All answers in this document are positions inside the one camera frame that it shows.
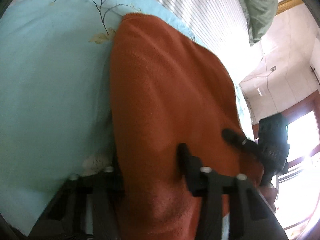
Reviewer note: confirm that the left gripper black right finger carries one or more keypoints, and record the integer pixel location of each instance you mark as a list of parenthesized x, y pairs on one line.
[(250, 216)]

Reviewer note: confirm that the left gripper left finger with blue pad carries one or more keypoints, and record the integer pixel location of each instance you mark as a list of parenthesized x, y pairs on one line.
[(83, 208)]

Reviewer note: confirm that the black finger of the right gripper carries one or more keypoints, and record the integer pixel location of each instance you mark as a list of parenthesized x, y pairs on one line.
[(241, 142)]

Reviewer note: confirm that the orange knitted sweater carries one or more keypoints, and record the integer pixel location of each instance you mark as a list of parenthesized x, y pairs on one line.
[(167, 90)]

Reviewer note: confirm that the person's right hand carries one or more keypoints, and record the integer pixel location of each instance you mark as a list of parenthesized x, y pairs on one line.
[(270, 194)]

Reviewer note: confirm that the white striped quilt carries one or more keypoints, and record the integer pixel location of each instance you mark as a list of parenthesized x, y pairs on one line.
[(221, 26)]

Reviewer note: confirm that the green cloth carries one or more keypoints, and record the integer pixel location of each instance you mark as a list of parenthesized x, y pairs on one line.
[(259, 15)]

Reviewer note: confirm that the light blue floral bed sheet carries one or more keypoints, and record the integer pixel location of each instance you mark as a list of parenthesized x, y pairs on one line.
[(55, 99)]

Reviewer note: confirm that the wooden window frame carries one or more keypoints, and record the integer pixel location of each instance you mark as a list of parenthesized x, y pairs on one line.
[(297, 203)]

